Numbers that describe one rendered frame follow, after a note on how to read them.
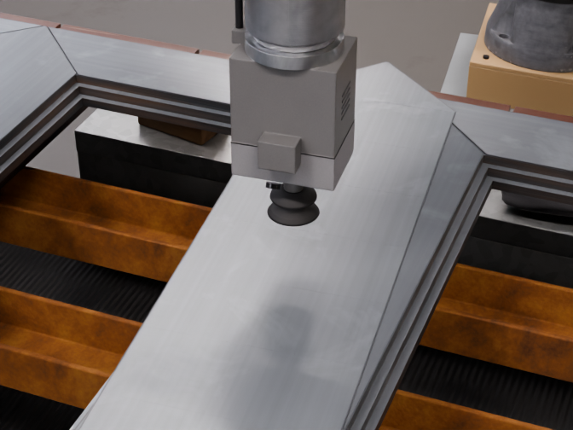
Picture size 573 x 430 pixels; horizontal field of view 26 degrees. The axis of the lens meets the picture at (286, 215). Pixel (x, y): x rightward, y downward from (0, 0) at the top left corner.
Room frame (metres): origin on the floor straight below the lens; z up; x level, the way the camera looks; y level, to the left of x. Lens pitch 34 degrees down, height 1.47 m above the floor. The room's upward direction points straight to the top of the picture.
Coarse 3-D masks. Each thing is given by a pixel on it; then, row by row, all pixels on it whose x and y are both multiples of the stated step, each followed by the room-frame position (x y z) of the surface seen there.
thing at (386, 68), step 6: (372, 66) 1.20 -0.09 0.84; (378, 66) 1.20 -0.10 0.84; (384, 66) 1.20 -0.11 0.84; (390, 66) 1.20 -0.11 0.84; (366, 72) 1.18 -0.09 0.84; (372, 72) 1.18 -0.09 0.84; (378, 72) 1.18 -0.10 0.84; (384, 72) 1.18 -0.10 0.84; (390, 72) 1.18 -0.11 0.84; (396, 72) 1.18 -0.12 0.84
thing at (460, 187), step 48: (96, 96) 1.16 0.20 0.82; (144, 96) 1.15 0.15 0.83; (0, 144) 1.04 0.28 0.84; (432, 192) 0.95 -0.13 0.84; (480, 192) 0.98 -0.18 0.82; (528, 192) 0.98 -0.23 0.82; (432, 240) 0.87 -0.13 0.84; (432, 288) 0.83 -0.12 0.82; (384, 336) 0.75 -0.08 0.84; (384, 384) 0.70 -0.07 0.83
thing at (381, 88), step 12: (360, 72) 1.18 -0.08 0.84; (360, 84) 1.15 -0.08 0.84; (372, 84) 1.15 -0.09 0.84; (384, 84) 1.15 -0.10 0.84; (396, 84) 1.15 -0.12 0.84; (408, 84) 1.15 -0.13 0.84; (360, 96) 1.13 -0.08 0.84; (372, 96) 1.13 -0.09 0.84; (384, 96) 1.13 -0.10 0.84; (396, 96) 1.13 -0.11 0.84; (408, 96) 1.13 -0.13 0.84; (420, 96) 1.13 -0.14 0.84; (432, 96) 1.13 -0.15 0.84; (432, 108) 1.10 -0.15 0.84; (444, 108) 1.10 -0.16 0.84
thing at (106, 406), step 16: (96, 400) 0.67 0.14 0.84; (112, 400) 0.67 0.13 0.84; (128, 400) 0.67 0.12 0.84; (96, 416) 0.65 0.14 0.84; (112, 416) 0.65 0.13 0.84; (128, 416) 0.65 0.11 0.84; (144, 416) 0.65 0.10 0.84; (160, 416) 0.65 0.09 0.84; (176, 416) 0.65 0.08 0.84; (192, 416) 0.65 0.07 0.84; (208, 416) 0.65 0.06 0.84
